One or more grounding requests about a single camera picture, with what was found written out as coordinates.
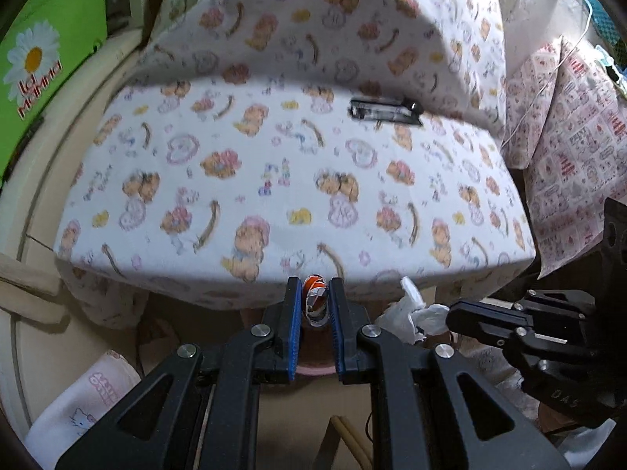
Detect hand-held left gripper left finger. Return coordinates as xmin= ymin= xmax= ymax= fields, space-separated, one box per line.
xmin=55 ymin=277 xmax=302 ymax=470

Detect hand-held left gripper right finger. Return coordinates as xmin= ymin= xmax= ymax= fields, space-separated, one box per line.
xmin=328 ymin=277 xmax=571 ymax=470

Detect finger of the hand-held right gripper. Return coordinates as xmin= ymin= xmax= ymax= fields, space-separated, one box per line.
xmin=447 ymin=290 xmax=596 ymax=349

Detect orange clear candy wrapper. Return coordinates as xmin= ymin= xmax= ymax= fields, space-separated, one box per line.
xmin=301 ymin=274 xmax=330 ymax=329

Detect white tissue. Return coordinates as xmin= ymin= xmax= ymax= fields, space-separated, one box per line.
xmin=375 ymin=277 xmax=451 ymax=346

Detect wooden sticks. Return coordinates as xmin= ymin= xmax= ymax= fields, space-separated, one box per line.
xmin=318 ymin=415 xmax=376 ymax=470

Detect bear print blanket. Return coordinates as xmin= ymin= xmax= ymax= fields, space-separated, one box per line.
xmin=54 ymin=0 xmax=537 ymax=329

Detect pink printed cloth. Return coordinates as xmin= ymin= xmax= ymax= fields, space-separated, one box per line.
xmin=502 ymin=34 xmax=627 ymax=281

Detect white cat print cloth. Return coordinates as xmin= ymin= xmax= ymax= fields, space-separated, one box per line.
xmin=24 ymin=350 xmax=143 ymax=470

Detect black key-like tool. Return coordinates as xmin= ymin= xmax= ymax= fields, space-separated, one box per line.
xmin=349 ymin=98 xmax=426 ymax=129

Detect clear plastic bag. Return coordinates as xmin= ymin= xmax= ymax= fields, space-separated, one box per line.
xmin=495 ymin=0 xmax=591 ymax=75

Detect green daisy storage bin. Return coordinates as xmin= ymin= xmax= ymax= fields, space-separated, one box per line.
xmin=0 ymin=0 xmax=109 ymax=187

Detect white cable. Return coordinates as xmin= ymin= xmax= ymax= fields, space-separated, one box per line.
xmin=500 ymin=0 xmax=596 ymax=148

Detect beige cloth strap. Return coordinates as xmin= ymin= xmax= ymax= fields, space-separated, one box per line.
xmin=0 ymin=252 xmax=70 ymax=325

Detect cream bed frame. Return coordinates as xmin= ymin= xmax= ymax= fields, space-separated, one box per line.
xmin=0 ymin=24 xmax=158 ymax=434

